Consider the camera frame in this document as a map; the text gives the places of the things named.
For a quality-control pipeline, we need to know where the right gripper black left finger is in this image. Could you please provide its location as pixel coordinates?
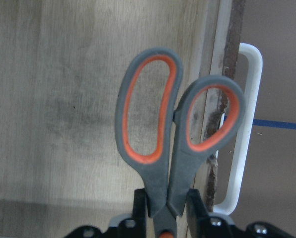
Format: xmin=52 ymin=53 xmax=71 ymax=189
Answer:
xmin=66 ymin=188 xmax=147 ymax=238

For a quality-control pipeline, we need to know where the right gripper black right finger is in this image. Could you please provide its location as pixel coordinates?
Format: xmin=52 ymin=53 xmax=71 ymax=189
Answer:
xmin=186 ymin=189 xmax=293 ymax=238

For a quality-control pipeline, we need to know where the light wooden drawer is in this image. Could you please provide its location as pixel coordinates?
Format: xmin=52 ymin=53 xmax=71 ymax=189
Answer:
xmin=0 ymin=0 xmax=244 ymax=238

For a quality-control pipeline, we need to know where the white drawer handle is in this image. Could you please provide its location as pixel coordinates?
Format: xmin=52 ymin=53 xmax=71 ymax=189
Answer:
xmin=213 ymin=43 xmax=263 ymax=215

